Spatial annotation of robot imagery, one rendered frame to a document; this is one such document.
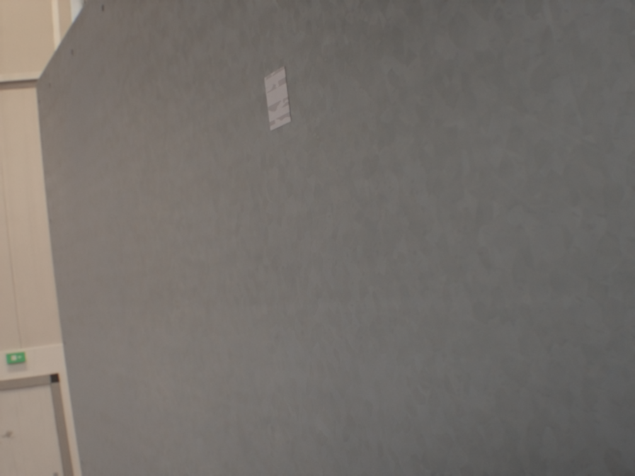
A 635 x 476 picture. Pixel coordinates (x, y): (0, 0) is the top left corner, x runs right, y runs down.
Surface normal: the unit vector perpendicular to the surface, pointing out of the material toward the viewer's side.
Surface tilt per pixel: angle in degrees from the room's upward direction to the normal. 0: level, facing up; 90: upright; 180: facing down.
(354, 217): 90
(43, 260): 90
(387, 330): 90
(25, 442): 90
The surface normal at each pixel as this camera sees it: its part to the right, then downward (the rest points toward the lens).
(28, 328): 0.38, -0.07
